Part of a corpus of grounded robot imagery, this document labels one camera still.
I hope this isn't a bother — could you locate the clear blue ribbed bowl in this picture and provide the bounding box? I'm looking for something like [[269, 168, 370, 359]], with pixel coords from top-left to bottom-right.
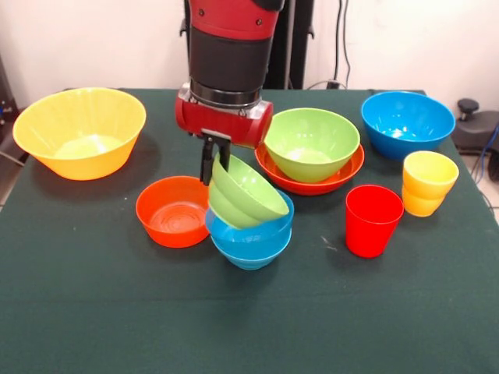
[[205, 190, 296, 246]]

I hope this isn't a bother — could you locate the yellow cup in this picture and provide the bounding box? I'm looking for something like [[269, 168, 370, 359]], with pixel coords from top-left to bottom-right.
[[402, 150, 460, 217]]

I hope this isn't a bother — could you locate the dark green tablecloth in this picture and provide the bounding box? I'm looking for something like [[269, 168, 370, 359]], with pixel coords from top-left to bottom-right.
[[0, 89, 499, 374]]

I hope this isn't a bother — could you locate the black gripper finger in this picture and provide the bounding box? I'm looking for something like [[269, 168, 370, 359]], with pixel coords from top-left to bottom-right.
[[218, 142, 231, 172], [199, 138, 214, 186]]

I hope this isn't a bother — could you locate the small green bowl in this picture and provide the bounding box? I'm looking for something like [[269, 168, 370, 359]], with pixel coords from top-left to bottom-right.
[[208, 153, 290, 230]]

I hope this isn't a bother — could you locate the large green bowl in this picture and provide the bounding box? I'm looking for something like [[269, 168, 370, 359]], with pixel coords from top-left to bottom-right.
[[264, 108, 361, 183]]

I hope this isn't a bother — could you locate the large blue bowl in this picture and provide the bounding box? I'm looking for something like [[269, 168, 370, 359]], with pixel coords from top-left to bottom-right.
[[360, 91, 456, 161]]

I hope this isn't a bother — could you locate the wide shallow red-orange bowl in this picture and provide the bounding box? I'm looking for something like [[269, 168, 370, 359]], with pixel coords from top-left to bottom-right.
[[254, 143, 366, 196]]

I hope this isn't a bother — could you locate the red cup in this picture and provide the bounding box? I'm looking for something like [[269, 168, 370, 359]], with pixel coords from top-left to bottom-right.
[[345, 185, 405, 259]]

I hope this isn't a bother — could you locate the black equipment box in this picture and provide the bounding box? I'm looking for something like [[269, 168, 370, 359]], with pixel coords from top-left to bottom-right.
[[0, 54, 19, 125]]

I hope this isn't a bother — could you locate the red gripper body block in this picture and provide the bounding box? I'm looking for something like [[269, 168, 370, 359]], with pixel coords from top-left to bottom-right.
[[174, 83, 274, 151]]

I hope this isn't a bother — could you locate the small light blue bowl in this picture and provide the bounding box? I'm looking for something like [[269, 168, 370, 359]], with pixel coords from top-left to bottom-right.
[[212, 229, 292, 271]]

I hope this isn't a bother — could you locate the black wall cable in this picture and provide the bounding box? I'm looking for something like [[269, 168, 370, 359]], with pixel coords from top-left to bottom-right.
[[303, 0, 352, 90]]

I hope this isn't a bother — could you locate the large orange bowl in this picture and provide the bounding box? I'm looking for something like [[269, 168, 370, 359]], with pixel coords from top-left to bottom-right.
[[12, 87, 147, 181]]

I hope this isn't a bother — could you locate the small red-orange bowl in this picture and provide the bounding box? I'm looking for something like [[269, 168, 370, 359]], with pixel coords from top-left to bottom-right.
[[135, 175, 211, 249]]

